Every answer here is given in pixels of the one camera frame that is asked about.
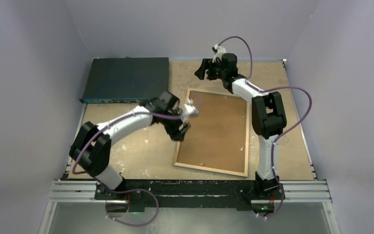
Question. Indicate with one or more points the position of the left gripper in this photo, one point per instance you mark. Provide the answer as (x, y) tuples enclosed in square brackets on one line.
[(177, 133)]

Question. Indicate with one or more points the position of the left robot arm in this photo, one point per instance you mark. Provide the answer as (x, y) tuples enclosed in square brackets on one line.
[(92, 145)]

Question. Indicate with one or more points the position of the blue wooden picture frame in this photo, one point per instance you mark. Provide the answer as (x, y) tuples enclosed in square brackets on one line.
[(209, 170)]

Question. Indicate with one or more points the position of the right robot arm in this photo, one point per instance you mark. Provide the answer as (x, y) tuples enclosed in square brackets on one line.
[(268, 117)]

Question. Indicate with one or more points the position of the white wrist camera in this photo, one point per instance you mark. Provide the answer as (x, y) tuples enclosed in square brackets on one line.
[(188, 110), (218, 52)]

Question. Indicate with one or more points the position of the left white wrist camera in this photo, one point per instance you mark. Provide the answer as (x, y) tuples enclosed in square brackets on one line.
[(188, 110)]

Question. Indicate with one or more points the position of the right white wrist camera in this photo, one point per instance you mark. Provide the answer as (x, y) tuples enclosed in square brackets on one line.
[(218, 52)]

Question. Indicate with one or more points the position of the dark blue flat box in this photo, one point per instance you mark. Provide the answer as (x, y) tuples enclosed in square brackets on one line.
[(126, 80)]

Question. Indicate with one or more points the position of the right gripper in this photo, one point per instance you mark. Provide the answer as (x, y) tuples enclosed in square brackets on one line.
[(208, 65)]

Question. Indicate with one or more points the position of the black aluminium mounting rail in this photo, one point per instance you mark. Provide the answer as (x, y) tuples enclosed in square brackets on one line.
[(241, 195)]

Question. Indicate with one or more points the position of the brown backing board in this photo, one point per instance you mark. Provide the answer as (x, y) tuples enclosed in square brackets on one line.
[(216, 132)]

